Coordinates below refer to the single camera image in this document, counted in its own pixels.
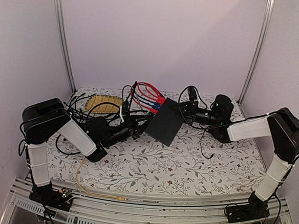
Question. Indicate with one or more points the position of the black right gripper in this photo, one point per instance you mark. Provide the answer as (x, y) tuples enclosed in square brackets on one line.
[(190, 110)]

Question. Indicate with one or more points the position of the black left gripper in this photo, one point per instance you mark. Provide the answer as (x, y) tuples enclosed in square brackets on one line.
[(138, 129)]

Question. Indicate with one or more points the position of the black network switch box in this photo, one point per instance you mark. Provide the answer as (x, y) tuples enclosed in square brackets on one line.
[(165, 124)]

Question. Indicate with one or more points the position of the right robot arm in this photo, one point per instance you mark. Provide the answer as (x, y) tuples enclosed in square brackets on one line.
[(281, 127)]

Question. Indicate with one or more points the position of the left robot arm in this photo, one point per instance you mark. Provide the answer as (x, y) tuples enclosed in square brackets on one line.
[(42, 121)]

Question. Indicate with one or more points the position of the floral patterned table cloth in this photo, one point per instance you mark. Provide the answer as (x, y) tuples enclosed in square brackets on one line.
[(195, 164)]

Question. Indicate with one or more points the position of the yellow woven mat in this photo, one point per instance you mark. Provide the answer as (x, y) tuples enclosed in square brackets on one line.
[(103, 104)]

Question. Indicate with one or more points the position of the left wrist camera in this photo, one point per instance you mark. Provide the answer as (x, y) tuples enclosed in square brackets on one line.
[(124, 112)]

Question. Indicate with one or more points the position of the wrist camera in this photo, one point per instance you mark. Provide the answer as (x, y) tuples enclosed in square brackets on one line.
[(222, 107), (124, 112)]

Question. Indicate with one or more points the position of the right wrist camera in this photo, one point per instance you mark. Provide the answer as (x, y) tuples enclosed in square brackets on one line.
[(222, 107)]

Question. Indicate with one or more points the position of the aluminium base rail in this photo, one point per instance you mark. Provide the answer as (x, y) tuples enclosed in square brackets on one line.
[(157, 209)]

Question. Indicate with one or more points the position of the right aluminium frame post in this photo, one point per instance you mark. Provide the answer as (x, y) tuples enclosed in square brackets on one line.
[(258, 49)]

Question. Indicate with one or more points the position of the aluminium frame post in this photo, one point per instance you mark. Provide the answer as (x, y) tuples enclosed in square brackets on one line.
[(258, 49), (64, 44)]

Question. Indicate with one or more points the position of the left aluminium frame post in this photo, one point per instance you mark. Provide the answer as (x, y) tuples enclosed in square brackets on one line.
[(64, 44)]

